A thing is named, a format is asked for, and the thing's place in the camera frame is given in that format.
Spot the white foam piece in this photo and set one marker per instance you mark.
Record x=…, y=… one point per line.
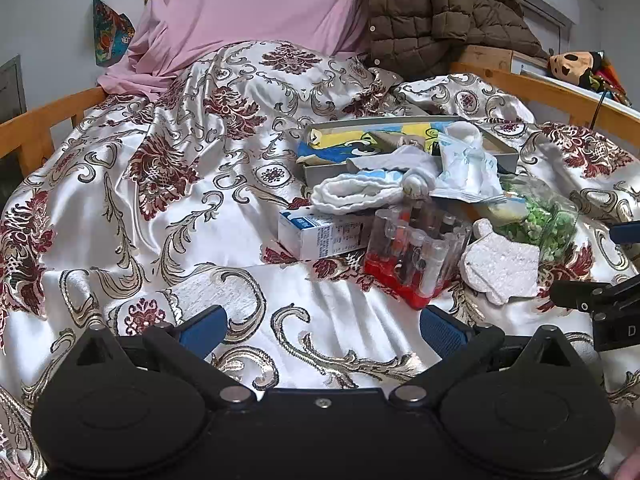
x=500, y=265

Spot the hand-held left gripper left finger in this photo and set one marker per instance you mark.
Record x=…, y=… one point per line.
x=202, y=332

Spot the floral satin blanket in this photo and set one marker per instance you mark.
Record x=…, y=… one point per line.
x=150, y=260

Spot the white box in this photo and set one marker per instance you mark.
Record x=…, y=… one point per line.
x=530, y=64

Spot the grey tray with painted lining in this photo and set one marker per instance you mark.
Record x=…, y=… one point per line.
x=350, y=140

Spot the white fluffy sock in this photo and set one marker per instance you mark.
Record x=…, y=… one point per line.
x=350, y=192

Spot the colourful wall poster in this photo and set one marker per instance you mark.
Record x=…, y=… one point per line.
x=112, y=32

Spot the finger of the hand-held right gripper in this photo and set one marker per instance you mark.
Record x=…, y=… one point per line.
x=626, y=233
x=575, y=294

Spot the brown quilted jacket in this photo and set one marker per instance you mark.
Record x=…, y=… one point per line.
x=425, y=10

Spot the white and blue carton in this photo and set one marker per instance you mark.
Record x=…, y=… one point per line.
x=320, y=235

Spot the plush toy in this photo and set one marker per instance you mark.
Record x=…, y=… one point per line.
x=570, y=65

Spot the clear tube rack red base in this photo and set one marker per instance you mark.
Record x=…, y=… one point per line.
x=415, y=260

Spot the pink bed sheet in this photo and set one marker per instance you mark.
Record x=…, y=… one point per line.
x=240, y=5

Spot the wooden box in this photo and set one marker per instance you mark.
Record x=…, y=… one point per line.
x=485, y=55

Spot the wooden bed frame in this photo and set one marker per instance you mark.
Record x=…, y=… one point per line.
x=565, y=97

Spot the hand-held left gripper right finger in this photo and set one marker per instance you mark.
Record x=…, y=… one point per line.
x=440, y=332

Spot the clear bag of green bits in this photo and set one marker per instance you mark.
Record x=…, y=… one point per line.
x=545, y=225

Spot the white face mask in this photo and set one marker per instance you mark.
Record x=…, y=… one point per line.
x=462, y=170

